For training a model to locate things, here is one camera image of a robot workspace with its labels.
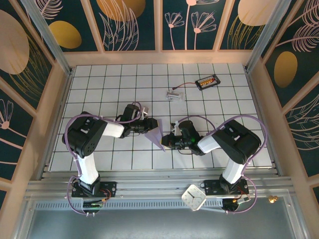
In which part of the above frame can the aluminium corner post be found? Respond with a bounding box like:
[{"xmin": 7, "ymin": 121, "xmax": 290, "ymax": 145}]
[
  {"xmin": 245, "ymin": 0, "xmax": 293, "ymax": 73},
  {"xmin": 19, "ymin": 0, "xmax": 73, "ymax": 76}
]

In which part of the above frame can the black board with yellow connectors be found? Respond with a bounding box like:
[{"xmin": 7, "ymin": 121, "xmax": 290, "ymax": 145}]
[{"xmin": 195, "ymin": 74, "xmax": 220, "ymax": 91}]

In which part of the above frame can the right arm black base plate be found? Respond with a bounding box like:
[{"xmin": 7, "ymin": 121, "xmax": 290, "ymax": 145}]
[{"xmin": 203, "ymin": 179, "xmax": 249, "ymax": 196}]

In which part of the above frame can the left base controller board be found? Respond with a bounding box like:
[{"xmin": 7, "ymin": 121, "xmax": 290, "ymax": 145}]
[{"xmin": 82, "ymin": 198, "xmax": 105, "ymax": 210}]

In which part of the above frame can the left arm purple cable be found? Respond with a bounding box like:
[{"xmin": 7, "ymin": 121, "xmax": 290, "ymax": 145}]
[{"xmin": 62, "ymin": 101, "xmax": 147, "ymax": 216}]

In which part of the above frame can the red wire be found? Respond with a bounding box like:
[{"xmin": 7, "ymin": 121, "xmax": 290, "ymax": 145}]
[{"xmin": 172, "ymin": 82, "xmax": 197, "ymax": 91}]

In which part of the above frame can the aluminium table frame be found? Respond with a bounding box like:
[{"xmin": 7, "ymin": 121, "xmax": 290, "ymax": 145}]
[{"xmin": 24, "ymin": 66, "xmax": 295, "ymax": 200}]

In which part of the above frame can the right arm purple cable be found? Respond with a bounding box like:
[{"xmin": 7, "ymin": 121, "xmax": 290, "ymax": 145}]
[{"xmin": 174, "ymin": 116, "xmax": 267, "ymax": 215}]

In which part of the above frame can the purple paper sheet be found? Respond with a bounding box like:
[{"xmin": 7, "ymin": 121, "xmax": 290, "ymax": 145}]
[{"xmin": 144, "ymin": 119, "xmax": 166, "ymax": 152}]

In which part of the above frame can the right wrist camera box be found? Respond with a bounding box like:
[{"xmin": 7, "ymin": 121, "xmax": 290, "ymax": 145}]
[{"xmin": 170, "ymin": 120, "xmax": 180, "ymax": 136}]

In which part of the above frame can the white square clock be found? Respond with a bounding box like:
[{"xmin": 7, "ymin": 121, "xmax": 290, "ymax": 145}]
[{"xmin": 181, "ymin": 184, "xmax": 207, "ymax": 212}]

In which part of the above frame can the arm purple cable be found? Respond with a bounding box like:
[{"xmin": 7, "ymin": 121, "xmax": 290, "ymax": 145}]
[
  {"xmin": 62, "ymin": 101, "xmax": 147, "ymax": 216},
  {"xmin": 174, "ymin": 116, "xmax": 267, "ymax": 215}
]

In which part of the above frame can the slotted grey cable duct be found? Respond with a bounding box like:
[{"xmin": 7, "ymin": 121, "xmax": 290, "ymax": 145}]
[{"xmin": 33, "ymin": 199, "xmax": 225, "ymax": 212}]

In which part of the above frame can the clear plastic metal part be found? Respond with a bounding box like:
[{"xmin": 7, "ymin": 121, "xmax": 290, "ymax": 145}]
[{"xmin": 164, "ymin": 90, "xmax": 185, "ymax": 102}]

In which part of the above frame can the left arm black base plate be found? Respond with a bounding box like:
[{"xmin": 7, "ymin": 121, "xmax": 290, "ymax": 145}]
[{"xmin": 71, "ymin": 181, "xmax": 117, "ymax": 199}]

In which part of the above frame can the base controller board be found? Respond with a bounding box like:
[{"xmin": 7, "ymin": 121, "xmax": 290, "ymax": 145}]
[
  {"xmin": 82, "ymin": 198, "xmax": 105, "ymax": 210},
  {"xmin": 222, "ymin": 196, "xmax": 252, "ymax": 212}
]

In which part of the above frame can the right base controller board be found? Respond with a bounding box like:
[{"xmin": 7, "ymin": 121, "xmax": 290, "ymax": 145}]
[{"xmin": 222, "ymin": 196, "xmax": 252, "ymax": 212}]

